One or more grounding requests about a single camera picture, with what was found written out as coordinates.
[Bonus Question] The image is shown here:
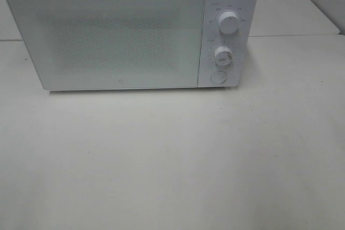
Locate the round door release button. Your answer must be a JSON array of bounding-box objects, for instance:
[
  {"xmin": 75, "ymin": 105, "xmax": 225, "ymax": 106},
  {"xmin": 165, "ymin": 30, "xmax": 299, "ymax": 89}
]
[{"xmin": 211, "ymin": 71, "xmax": 227, "ymax": 84}]

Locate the white timer knob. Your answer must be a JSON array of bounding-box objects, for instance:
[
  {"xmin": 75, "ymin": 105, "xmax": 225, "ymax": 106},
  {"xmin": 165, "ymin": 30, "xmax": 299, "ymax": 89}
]
[{"xmin": 214, "ymin": 46, "xmax": 233, "ymax": 66}]

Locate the white microwave door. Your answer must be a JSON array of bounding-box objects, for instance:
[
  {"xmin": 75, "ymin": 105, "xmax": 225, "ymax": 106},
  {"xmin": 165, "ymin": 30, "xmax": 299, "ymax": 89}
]
[{"xmin": 7, "ymin": 0, "xmax": 204, "ymax": 90}]

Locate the upper white power knob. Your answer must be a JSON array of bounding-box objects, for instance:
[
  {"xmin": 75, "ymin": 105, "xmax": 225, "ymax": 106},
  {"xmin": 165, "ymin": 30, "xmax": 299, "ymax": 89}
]
[{"xmin": 218, "ymin": 10, "xmax": 240, "ymax": 34}]

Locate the white microwave oven body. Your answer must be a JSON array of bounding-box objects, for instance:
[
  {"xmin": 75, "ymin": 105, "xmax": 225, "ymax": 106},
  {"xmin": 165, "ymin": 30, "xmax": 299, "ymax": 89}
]
[{"xmin": 2, "ymin": 0, "xmax": 260, "ymax": 92}]

